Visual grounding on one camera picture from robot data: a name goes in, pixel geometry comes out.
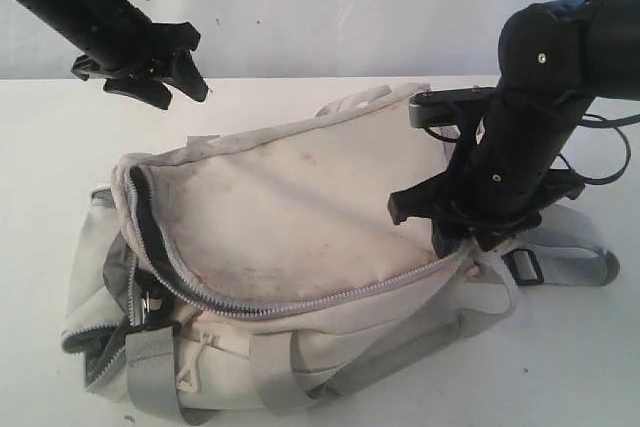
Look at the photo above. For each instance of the white fabric duffel bag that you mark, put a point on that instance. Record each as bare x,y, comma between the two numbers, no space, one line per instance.
262,269

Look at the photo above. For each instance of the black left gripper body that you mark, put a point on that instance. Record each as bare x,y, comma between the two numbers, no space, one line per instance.
118,40

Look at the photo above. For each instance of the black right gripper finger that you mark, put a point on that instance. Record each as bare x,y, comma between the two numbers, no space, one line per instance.
450,237

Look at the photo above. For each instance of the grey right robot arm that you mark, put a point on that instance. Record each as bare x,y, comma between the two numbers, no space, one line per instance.
555,59

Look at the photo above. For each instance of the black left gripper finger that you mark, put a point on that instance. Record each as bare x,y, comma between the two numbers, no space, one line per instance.
185,77
145,90

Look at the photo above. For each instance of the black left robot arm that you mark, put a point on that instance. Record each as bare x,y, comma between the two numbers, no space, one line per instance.
57,14

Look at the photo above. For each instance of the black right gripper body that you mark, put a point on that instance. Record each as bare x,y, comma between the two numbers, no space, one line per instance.
500,175

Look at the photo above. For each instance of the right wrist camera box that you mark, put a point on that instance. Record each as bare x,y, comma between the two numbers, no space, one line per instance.
449,107

